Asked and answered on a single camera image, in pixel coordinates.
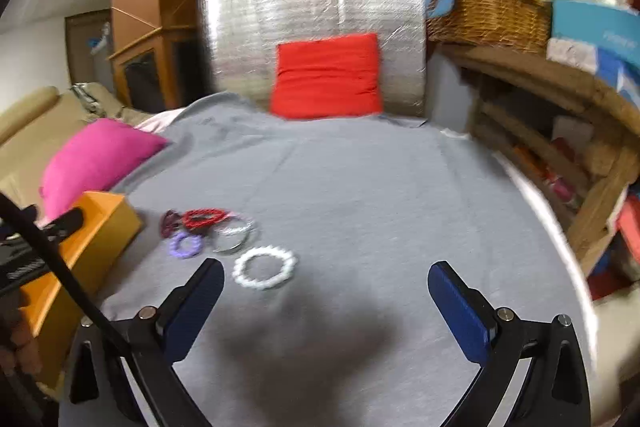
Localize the red bead bracelet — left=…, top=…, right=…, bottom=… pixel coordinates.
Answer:
left=180, top=207, right=230, bottom=231

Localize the wicker basket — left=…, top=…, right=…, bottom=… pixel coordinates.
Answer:
left=426, top=0, right=551, bottom=55

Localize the white bead bracelet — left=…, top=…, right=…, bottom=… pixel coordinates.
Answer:
left=232, top=244, right=300, bottom=291

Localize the left hand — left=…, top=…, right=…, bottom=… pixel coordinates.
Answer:
left=1, top=289, right=42, bottom=376

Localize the beige leather sofa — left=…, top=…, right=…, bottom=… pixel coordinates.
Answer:
left=1, top=83, right=150, bottom=217

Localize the purple bead bracelet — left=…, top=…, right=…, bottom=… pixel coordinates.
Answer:
left=168, top=230, right=204, bottom=260

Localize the orange cardboard box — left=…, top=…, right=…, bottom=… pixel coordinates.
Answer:
left=24, top=192, right=142, bottom=391

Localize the red cushion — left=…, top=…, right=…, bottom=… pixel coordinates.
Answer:
left=270, top=32, right=383, bottom=120

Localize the black cable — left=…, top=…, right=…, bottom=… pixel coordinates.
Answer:
left=0, top=192, right=212, bottom=427

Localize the pink cushion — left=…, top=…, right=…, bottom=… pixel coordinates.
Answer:
left=40, top=118, right=168, bottom=220

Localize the wooden cabinet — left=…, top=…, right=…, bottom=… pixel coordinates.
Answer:
left=110, top=0, right=205, bottom=113

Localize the dark maroon bangle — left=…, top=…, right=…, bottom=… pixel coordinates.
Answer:
left=158, top=210, right=183, bottom=239

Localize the grey bed blanket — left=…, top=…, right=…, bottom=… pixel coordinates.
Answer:
left=101, top=94, right=597, bottom=426

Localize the teal cardboard box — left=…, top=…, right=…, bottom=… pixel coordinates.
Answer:
left=551, top=0, right=640, bottom=68

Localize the silver foil headboard panel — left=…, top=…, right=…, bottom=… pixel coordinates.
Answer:
left=200, top=0, right=426, bottom=117

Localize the wooden shelf unit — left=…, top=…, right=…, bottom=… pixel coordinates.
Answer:
left=431, top=44, right=639, bottom=274

